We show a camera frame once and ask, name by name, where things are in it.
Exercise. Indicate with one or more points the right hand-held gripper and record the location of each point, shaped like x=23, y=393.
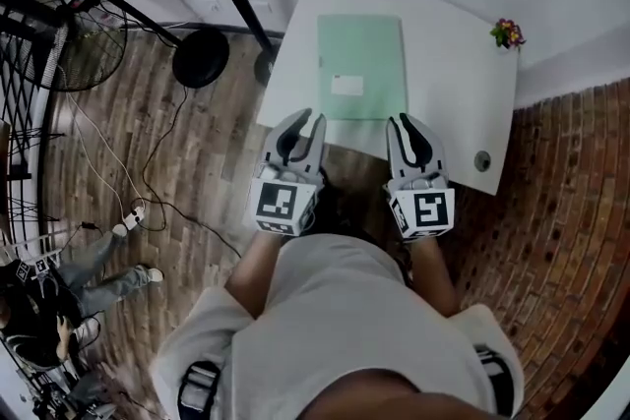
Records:
x=428, y=211

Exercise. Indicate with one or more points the green folder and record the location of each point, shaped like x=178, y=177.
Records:
x=361, y=54

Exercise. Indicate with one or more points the white power strip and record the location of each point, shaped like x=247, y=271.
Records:
x=134, y=217

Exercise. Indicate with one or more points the person's left forearm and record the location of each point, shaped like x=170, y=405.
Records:
x=256, y=275

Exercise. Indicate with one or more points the small potted flower plant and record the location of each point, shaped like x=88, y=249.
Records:
x=508, y=33

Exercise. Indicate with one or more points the person's right forearm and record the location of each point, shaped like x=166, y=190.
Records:
x=435, y=275

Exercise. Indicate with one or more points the white desk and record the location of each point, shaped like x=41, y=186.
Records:
x=453, y=93

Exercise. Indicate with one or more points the white metal rack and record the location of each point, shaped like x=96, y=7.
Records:
x=44, y=246

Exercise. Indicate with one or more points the black metal railing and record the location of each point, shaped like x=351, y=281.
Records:
x=19, y=113

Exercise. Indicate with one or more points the person's beige shirt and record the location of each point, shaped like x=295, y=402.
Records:
x=344, y=310

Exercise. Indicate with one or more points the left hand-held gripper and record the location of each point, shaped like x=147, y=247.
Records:
x=275, y=206

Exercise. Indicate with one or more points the grey desk grommet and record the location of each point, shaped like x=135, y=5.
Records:
x=482, y=161

